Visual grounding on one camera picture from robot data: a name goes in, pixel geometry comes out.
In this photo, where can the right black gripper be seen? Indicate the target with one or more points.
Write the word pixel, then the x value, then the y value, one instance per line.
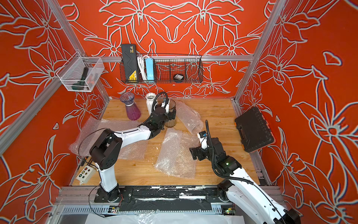
pixel 196 152

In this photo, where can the clear glass vase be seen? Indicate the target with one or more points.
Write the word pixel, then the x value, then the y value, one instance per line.
pixel 172 114

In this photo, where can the white ribbed ceramic vase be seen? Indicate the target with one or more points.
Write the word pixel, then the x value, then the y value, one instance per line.
pixel 150 99

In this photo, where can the bubble roll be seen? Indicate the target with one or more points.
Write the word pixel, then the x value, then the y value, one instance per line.
pixel 174 158
pixel 132 148

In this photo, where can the purple glass vase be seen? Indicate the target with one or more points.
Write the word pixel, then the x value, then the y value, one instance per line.
pixel 133 112

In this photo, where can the bubble wrap sheet of vase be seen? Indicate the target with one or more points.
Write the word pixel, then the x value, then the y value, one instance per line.
pixel 90 133

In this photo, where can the bubble bundle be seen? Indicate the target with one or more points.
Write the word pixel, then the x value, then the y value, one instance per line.
pixel 189 117

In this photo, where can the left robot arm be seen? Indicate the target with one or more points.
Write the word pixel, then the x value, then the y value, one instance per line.
pixel 105 150

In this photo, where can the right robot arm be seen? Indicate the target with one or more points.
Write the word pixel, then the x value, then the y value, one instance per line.
pixel 238 187

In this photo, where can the small black device in basket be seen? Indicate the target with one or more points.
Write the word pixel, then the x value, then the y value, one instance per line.
pixel 178 77

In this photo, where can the light blue box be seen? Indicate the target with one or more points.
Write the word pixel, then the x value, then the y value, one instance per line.
pixel 149 63

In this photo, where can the black plastic tool case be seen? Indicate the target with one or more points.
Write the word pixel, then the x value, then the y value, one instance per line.
pixel 254 130

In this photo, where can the black box with yellow label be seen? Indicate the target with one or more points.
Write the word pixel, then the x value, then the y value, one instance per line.
pixel 129 56

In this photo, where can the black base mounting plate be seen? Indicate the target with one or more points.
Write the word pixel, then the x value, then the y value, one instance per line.
pixel 185 199

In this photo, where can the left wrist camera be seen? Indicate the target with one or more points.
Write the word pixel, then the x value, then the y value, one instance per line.
pixel 165 105

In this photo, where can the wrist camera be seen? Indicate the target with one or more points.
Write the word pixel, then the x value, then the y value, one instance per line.
pixel 203 139
pixel 165 105

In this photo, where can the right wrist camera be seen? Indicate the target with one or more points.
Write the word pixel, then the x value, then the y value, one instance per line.
pixel 203 139

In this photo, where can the black wire wall basket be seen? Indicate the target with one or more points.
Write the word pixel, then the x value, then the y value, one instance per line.
pixel 166 66

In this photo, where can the clear plastic wall bin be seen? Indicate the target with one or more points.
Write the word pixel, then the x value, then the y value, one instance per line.
pixel 71 71

